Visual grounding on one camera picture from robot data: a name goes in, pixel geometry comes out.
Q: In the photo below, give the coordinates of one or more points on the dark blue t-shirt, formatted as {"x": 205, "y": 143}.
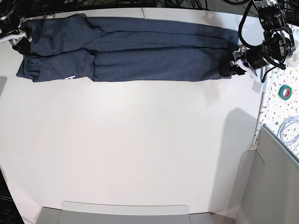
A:
{"x": 116, "y": 49}

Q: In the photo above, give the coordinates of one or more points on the grey chair bottom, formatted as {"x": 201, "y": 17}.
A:
{"x": 90, "y": 213}

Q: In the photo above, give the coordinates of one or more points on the terrazzo patterned side table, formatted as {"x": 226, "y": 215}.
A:
{"x": 281, "y": 117}

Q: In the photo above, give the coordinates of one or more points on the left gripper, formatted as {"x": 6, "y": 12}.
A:
{"x": 251, "y": 58}

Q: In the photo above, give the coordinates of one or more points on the clear tape dispenser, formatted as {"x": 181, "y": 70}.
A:
{"x": 294, "y": 59}

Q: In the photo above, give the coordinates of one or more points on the grey chair right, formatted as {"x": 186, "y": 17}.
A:
{"x": 266, "y": 190}

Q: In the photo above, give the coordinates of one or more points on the grey chair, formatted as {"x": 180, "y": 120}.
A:
{"x": 266, "y": 190}
{"x": 90, "y": 213}

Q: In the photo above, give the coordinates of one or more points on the green tape roll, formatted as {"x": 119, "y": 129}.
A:
{"x": 285, "y": 92}

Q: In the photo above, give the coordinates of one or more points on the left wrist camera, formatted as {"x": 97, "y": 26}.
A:
{"x": 259, "y": 87}

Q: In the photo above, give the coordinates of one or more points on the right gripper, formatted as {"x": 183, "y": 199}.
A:
{"x": 19, "y": 39}

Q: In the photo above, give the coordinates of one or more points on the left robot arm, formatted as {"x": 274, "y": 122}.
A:
{"x": 278, "y": 44}

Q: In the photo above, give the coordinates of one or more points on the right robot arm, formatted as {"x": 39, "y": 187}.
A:
{"x": 10, "y": 28}

